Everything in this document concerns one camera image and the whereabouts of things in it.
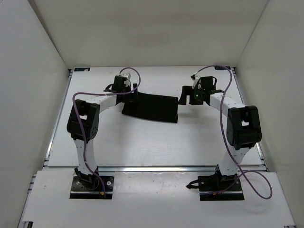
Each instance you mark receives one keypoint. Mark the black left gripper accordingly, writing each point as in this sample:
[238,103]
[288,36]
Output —
[135,86]

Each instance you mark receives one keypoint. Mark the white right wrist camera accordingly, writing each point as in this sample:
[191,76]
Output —
[196,81]

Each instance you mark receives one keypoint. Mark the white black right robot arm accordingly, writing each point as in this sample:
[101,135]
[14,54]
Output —
[241,133]

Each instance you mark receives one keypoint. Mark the black skirt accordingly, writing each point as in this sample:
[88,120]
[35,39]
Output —
[150,107]

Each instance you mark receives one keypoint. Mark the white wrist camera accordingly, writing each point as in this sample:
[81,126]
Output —
[196,81]
[127,78]

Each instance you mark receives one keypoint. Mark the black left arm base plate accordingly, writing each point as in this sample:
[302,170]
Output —
[80,191]

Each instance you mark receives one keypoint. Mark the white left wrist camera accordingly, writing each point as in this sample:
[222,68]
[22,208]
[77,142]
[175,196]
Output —
[127,78]

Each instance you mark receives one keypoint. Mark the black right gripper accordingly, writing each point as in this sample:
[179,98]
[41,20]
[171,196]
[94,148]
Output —
[188,90]

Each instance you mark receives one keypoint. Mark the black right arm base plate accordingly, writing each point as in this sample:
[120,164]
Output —
[211,189]

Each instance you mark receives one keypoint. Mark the blue corner sticker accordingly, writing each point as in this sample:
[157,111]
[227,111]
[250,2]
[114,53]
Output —
[222,67]
[81,69]

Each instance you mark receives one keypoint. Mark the white front cover panel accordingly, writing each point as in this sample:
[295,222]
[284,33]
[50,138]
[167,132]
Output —
[150,200]

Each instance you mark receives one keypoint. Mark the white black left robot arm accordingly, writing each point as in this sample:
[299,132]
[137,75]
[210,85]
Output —
[83,125]

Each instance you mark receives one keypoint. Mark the blue left corner sticker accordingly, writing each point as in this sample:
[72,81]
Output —
[81,69]

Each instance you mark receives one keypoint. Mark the blue right corner sticker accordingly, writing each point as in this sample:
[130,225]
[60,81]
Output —
[222,67]

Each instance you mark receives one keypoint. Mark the silver table edge rail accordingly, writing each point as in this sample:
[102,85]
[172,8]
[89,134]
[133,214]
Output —
[159,168]

